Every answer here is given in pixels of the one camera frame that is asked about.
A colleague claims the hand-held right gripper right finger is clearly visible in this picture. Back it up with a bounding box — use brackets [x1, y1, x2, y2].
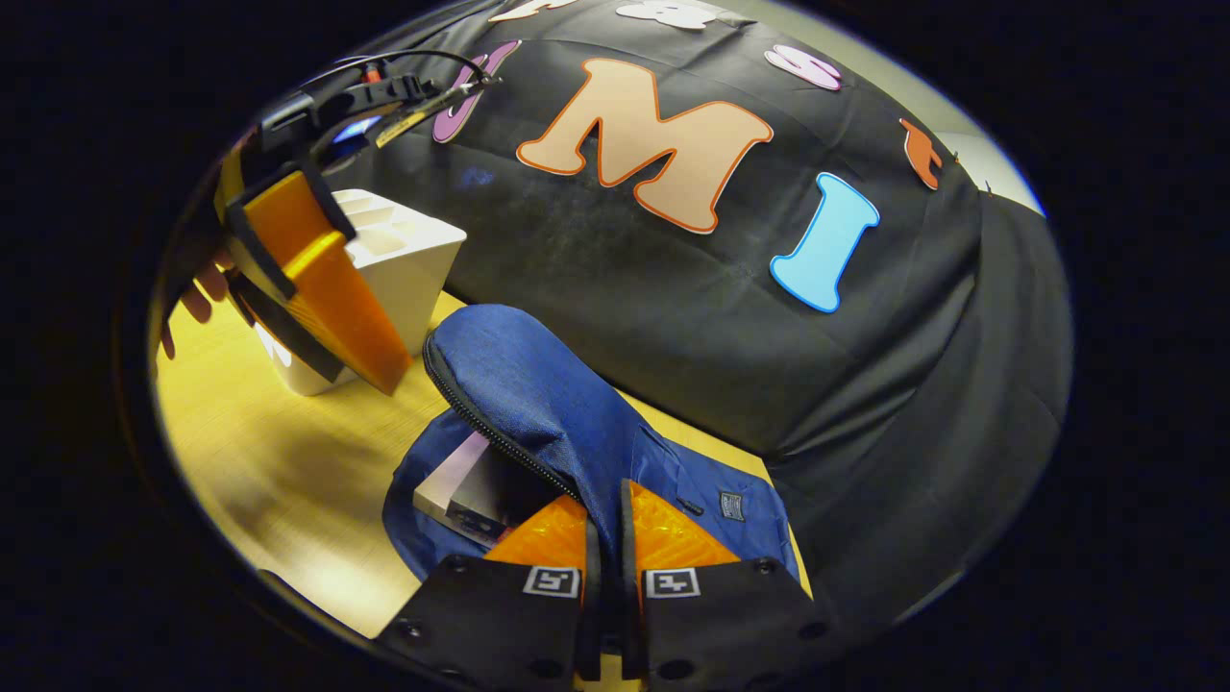
[618, 479, 835, 691]

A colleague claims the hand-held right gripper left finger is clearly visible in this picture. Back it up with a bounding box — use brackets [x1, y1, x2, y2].
[377, 495, 604, 691]

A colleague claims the white bookshelf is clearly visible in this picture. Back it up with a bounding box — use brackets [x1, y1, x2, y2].
[252, 188, 468, 397]

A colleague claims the dark portrait cover book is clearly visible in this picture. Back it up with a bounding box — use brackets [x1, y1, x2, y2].
[415, 431, 563, 539]

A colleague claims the blue schoolbag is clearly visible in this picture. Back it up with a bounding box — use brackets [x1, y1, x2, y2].
[382, 304, 800, 587]

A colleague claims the black backdrop cloth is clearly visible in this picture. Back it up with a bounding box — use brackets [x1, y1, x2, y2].
[317, 0, 1072, 626]

